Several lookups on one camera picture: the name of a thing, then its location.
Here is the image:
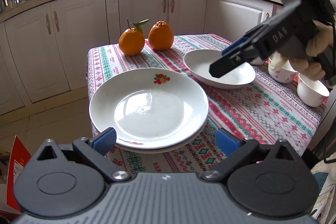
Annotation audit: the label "white bowl with pink flowers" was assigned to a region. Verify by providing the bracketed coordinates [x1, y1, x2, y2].
[268, 55, 297, 84]

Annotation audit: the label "white kitchen cabinets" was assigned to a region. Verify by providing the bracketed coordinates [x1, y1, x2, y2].
[0, 0, 284, 117]

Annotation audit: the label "plain white bowl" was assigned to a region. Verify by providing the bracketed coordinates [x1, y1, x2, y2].
[297, 73, 330, 107]

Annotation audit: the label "red cardboard box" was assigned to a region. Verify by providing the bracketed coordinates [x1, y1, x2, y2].
[6, 135, 31, 211]

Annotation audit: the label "white plate with fruit print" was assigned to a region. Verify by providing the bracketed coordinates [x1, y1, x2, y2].
[89, 68, 209, 149]

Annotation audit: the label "orange with leafy stem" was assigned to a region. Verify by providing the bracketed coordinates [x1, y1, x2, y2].
[118, 19, 150, 56]

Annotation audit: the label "gloved right hand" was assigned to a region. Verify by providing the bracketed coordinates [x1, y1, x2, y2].
[270, 20, 334, 81]

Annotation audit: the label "orange without leaves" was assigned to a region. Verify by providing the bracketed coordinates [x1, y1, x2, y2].
[148, 21, 174, 51]

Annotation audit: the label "patterned red green tablecloth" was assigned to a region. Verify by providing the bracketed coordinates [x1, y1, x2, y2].
[87, 34, 325, 173]

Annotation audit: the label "white bottom plate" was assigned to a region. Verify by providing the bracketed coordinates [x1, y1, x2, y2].
[116, 130, 202, 154]

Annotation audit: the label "plain white deep plate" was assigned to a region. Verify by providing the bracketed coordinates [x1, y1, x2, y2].
[183, 50, 256, 89]

